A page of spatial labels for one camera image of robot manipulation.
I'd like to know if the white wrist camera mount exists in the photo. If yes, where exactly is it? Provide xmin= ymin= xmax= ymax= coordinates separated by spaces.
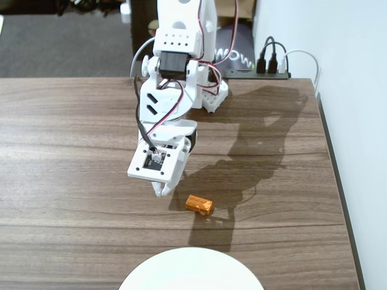
xmin=126 ymin=144 xmax=182 ymax=182

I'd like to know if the dark cabinet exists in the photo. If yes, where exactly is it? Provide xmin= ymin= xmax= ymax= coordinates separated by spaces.
xmin=129 ymin=0 xmax=160 ymax=58

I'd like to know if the arm servo wire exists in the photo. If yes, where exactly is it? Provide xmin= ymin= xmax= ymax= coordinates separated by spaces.
xmin=196 ymin=0 xmax=242 ymax=97

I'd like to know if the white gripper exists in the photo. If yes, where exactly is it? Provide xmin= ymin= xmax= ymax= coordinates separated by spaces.
xmin=138 ymin=120 xmax=199 ymax=199

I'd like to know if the small white box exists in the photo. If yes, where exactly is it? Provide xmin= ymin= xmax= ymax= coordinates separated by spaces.
xmin=120 ymin=2 xmax=131 ymax=24

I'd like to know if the white plug with cable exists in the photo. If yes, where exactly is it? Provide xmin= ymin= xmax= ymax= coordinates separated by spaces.
xmin=278 ymin=49 xmax=321 ymax=91

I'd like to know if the white round plate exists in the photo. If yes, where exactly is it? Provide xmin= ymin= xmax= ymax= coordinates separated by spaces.
xmin=118 ymin=246 xmax=264 ymax=290

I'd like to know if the black power strip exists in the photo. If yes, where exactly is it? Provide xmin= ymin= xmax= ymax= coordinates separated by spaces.
xmin=223 ymin=68 xmax=291 ymax=80

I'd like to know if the white cable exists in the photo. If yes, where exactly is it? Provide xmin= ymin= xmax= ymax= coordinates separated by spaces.
xmin=129 ymin=37 xmax=155 ymax=78

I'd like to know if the orange lego block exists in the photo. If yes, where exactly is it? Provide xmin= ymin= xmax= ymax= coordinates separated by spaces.
xmin=184 ymin=195 xmax=214 ymax=216

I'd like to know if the gripper servo wire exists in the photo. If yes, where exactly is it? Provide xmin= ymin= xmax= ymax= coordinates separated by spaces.
xmin=146 ymin=79 xmax=186 ymax=143

